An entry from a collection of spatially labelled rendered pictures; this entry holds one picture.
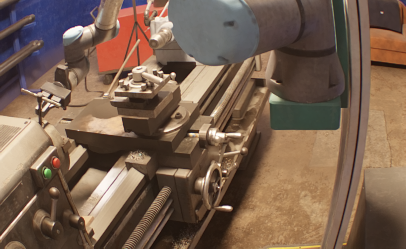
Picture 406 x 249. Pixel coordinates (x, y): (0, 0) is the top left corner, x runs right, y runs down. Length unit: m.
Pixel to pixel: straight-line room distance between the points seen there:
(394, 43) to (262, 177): 2.74
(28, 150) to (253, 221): 1.86
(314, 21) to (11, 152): 0.80
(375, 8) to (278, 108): 4.41
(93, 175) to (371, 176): 1.28
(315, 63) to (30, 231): 0.81
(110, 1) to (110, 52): 3.38
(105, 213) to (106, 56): 3.43
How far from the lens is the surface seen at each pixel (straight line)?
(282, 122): 0.84
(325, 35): 0.81
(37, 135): 1.14
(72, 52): 1.55
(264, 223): 2.66
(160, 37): 2.36
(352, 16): 0.92
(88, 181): 1.96
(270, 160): 3.25
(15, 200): 1.04
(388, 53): 5.07
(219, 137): 1.79
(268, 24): 0.67
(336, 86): 0.84
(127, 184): 1.69
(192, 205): 1.86
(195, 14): 0.67
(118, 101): 1.75
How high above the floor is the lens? 1.79
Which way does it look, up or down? 26 degrees down
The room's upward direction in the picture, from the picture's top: 7 degrees counter-clockwise
